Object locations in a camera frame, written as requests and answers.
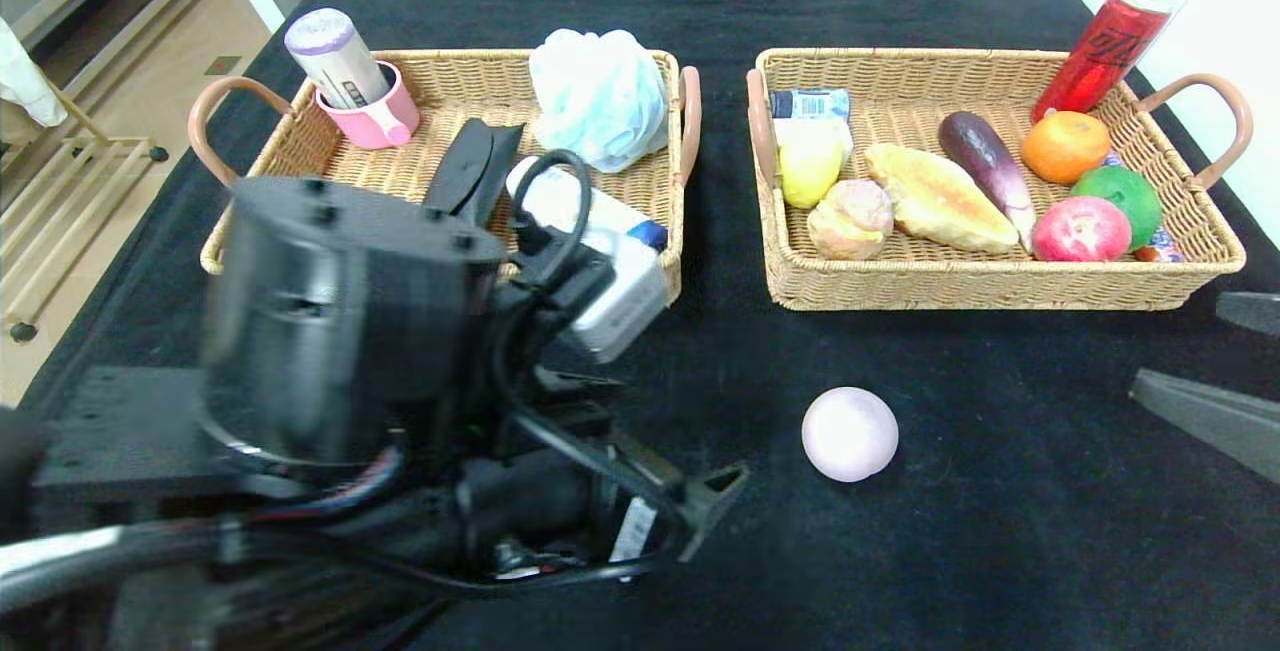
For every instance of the black table cloth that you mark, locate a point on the black table cloth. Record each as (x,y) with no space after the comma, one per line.
(950,551)

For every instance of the orange fruit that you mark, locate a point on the orange fruit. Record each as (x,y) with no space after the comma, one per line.
(1065,147)

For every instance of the beige metal trolley frame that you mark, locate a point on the beige metal trolley frame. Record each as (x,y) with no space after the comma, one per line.
(120,144)

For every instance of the pink mug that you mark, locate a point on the pink mug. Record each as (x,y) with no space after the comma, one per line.
(380,126)

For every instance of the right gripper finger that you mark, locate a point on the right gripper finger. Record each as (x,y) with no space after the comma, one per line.
(1220,421)
(1250,313)

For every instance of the yellow round fruit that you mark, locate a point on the yellow round fruit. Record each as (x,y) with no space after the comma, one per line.
(810,166)

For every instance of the colourful snack packet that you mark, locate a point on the colourful snack packet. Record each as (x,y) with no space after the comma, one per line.
(1160,253)

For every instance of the small blue labelled bottle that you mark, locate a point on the small blue labelled bottle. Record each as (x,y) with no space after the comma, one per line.
(810,105)

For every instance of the white shampoo bottle blue cap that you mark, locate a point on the white shampoo bottle blue cap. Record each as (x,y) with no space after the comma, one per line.
(620,216)

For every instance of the light blue bath pouf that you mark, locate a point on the light blue bath pouf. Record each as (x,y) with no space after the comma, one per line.
(600,101)

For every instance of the white tube with purple cap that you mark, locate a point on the white tube with purple cap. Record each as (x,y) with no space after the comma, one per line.
(335,53)

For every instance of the pale purple round ball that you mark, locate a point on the pale purple round ball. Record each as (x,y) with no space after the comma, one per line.
(850,434)

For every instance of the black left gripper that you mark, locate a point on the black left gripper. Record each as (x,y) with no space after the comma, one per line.
(640,523)

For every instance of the golden bread loaf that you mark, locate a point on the golden bread loaf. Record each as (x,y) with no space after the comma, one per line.
(940,201)

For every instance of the wicker basket holding food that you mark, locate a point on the wicker basket holding food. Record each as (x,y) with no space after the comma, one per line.
(900,81)

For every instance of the white hanging cloth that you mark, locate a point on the white hanging cloth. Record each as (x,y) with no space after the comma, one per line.
(25,81)

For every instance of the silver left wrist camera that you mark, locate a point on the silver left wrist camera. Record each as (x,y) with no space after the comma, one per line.
(625,296)

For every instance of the red peach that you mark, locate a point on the red peach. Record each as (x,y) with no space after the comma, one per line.
(1080,231)

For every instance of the red soda can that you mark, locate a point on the red soda can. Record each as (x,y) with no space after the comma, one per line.
(1105,49)

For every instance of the small white juice carton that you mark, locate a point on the small white juice carton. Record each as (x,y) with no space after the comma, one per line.
(847,134)

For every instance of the black curved plastic piece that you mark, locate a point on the black curved plastic piece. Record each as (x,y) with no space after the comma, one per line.
(470,166)

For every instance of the cream puff pastry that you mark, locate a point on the cream puff pastry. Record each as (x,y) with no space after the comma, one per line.
(850,221)

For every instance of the wicker basket holding pink mug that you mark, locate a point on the wicker basket holding pink mug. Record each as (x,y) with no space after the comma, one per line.
(655,201)

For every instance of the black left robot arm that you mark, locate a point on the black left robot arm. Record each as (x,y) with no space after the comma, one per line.
(320,331)

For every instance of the purple eggplant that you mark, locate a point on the purple eggplant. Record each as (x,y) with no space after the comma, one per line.
(985,156)

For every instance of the green round fruit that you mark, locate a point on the green round fruit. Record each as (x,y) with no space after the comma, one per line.
(1125,193)

